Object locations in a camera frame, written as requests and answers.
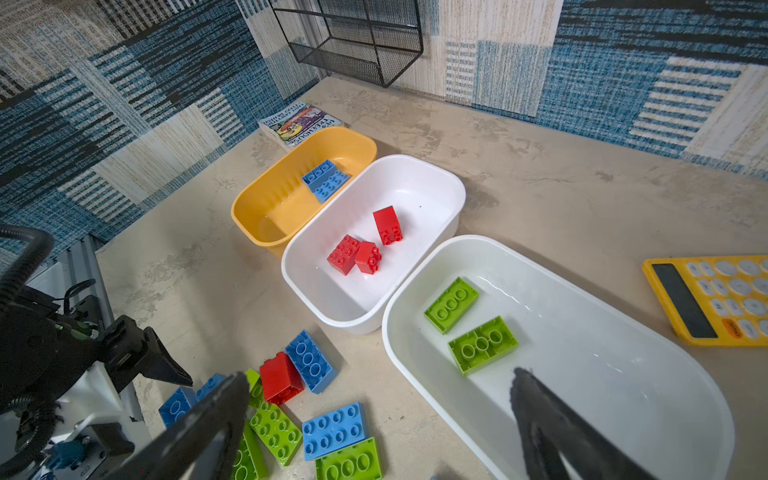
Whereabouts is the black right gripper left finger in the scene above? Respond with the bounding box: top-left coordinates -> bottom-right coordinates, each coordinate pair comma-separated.
107,372 -> 249,479

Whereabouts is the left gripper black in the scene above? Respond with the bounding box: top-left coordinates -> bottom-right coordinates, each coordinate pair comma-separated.
53,315 -> 193,396

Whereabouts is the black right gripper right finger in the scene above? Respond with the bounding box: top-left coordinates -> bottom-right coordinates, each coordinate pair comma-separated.
510,368 -> 653,479

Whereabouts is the blue lego brick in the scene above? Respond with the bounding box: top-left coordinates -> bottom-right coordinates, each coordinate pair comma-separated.
302,160 -> 337,189
312,171 -> 350,204
196,373 -> 226,402
285,330 -> 338,394

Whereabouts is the green lego plate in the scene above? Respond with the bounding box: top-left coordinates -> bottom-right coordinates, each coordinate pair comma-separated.
424,277 -> 479,334
315,437 -> 383,480
448,316 -> 519,377

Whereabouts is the small red lego brick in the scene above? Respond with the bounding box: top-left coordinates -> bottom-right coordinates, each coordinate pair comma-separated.
355,241 -> 382,275

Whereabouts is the red lego brick tall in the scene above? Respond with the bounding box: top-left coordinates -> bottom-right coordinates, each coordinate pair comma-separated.
373,206 -> 403,246

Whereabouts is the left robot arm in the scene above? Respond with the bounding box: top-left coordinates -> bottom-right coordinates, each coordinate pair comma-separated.
1,224 -> 193,479

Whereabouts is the blue lego plate front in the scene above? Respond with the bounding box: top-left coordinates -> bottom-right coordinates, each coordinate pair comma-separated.
158,387 -> 197,428

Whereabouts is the green lego plate hollow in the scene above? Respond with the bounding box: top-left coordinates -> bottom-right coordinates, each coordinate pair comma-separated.
231,425 -> 269,480

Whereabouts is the green lego plate studded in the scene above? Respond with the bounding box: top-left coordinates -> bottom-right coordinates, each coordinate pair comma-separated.
248,400 -> 303,467

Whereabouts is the small green lego brick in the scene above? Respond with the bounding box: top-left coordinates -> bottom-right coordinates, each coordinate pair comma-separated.
245,369 -> 263,409

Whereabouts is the large red lego brick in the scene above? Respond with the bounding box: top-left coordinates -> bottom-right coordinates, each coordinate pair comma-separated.
259,351 -> 304,405

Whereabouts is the right white plastic tub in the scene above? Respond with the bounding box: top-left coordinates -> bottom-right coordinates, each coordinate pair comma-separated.
383,235 -> 735,479

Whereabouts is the white plastic tub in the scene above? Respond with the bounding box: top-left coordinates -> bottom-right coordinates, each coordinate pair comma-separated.
383,235 -> 735,479
281,154 -> 466,335

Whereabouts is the light blue lego plate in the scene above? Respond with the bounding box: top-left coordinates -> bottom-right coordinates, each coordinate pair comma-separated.
301,402 -> 369,461

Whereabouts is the yellow plastic tub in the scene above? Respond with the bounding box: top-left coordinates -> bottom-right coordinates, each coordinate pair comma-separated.
231,126 -> 377,259

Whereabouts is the yellow calculator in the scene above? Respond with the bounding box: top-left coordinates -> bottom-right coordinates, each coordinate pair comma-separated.
642,255 -> 767,348

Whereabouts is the middle white plastic tub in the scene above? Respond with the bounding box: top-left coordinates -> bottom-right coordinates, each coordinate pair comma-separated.
281,154 -> 466,335

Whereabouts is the treehouse paperback book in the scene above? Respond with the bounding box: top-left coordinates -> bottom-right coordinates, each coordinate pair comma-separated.
258,101 -> 343,151

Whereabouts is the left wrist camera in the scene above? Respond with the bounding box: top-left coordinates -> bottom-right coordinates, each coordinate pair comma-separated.
35,365 -> 151,480

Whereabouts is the black wire mesh shelf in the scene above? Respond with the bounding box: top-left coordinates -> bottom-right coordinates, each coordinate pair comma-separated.
270,0 -> 424,88

